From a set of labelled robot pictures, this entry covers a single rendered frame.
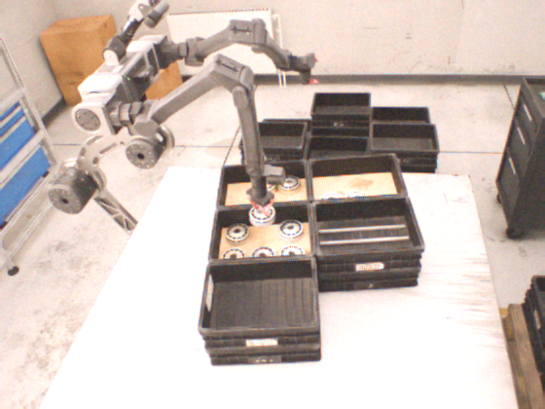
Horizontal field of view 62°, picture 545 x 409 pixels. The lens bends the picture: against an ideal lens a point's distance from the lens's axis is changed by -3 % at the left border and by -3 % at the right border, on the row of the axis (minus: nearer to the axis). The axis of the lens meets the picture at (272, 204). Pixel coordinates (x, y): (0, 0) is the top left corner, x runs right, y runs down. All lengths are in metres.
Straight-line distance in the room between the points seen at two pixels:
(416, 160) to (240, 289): 1.50
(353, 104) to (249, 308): 2.07
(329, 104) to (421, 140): 0.75
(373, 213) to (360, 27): 2.85
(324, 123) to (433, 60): 1.84
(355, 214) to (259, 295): 0.54
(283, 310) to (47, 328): 1.77
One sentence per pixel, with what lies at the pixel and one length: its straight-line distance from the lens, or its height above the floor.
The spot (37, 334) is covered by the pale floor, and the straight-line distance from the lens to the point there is 3.10.
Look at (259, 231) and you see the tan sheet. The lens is 1.95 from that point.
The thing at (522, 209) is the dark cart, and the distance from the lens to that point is 3.03.
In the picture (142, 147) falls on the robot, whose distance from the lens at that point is 1.97.
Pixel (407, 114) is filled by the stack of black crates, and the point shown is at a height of 0.43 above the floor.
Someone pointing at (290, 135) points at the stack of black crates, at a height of 0.49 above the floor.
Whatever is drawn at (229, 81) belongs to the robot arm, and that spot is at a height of 1.60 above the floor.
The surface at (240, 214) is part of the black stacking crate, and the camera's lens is 1.94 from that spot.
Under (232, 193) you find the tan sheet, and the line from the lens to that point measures 2.17.
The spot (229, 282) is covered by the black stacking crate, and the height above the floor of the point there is 0.83.
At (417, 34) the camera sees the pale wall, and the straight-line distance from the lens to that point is 4.63.
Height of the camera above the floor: 2.19
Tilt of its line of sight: 41 degrees down
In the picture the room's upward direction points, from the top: 7 degrees counter-clockwise
